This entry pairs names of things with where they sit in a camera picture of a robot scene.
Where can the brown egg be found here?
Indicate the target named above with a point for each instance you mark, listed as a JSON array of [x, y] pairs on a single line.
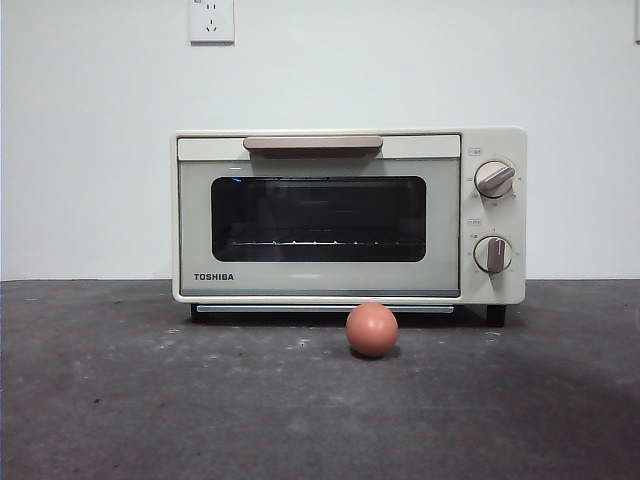
[[372, 330]]

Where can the white wall socket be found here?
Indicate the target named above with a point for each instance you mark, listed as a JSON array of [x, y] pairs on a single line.
[[211, 22]]

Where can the beige timer knob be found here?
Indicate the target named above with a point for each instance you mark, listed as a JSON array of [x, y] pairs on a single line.
[[492, 255]]

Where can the beige temperature knob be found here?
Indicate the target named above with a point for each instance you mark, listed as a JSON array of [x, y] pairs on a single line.
[[492, 181]]

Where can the black oven foot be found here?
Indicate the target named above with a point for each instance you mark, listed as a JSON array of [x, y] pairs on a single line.
[[496, 316], [197, 314]]

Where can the cream Toshiba toaster oven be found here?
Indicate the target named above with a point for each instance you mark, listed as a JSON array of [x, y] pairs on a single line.
[[492, 142]]

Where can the glass oven door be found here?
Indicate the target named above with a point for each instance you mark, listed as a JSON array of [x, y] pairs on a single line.
[[320, 277]]

